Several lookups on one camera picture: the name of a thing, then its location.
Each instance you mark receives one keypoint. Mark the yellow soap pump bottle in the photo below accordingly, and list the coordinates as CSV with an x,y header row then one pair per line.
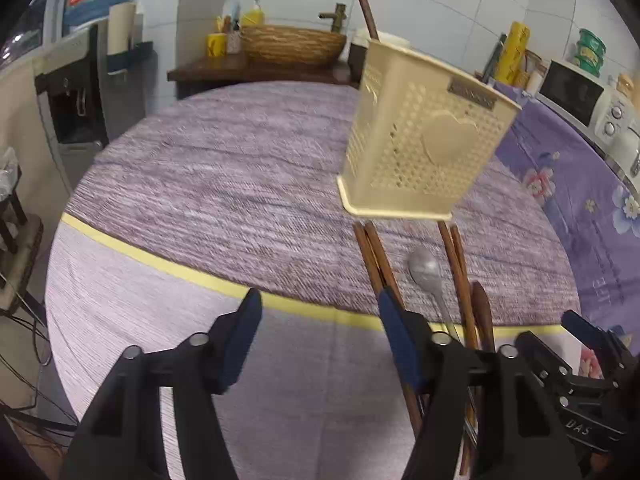
x,y
252,14

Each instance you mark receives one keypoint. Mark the bamboo style faucet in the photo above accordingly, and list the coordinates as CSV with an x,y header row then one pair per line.
x,y
336,17

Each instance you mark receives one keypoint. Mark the brown lidded jar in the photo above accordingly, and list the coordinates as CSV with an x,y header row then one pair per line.
x,y
626,85

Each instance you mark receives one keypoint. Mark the silver metal spoon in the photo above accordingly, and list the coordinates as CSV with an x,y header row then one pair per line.
x,y
425,270

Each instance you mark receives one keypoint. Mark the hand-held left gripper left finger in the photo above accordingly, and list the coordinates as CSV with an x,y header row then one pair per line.
x,y
242,332

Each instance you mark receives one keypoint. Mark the stack of green bowls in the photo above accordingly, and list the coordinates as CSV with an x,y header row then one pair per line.
x,y
590,52

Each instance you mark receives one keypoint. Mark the white paper roll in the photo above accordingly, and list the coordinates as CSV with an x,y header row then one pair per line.
x,y
535,82

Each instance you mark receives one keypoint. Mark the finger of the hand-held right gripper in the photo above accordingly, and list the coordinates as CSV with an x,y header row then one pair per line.
x,y
582,330
542,360

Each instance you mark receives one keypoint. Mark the brown wooden chopstick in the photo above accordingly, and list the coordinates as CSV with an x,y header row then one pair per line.
x,y
368,265
452,270
382,265
464,272
364,5

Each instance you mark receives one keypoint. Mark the woven basket wash basin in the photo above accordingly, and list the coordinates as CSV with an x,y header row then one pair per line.
x,y
292,45

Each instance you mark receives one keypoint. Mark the yellow wrap roll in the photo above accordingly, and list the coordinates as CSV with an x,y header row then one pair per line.
x,y
514,52

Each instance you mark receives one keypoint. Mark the grey water dispenser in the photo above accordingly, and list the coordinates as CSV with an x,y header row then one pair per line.
x,y
70,100

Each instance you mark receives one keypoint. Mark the purple floral cloth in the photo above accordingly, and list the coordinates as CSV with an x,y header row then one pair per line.
x,y
565,180

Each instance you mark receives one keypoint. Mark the dark wooden spoon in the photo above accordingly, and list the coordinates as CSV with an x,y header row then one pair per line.
x,y
483,310

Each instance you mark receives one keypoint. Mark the white microwave oven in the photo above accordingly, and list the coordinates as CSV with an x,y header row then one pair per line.
x,y
575,95

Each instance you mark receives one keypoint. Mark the white electric kettle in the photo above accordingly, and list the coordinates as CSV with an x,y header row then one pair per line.
x,y
624,152

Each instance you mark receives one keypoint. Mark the cream perforated utensil holder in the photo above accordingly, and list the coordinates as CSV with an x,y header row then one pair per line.
x,y
425,140

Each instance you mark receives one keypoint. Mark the brown and cream rice cooker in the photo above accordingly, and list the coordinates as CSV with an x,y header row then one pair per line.
x,y
357,60

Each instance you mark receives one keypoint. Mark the yellow cup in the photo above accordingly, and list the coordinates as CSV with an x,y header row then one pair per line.
x,y
218,45

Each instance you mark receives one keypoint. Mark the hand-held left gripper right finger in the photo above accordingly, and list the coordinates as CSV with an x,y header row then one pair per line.
x,y
395,332

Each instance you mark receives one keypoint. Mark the patterned toothbrush cup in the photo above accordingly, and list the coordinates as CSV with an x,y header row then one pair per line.
x,y
234,42

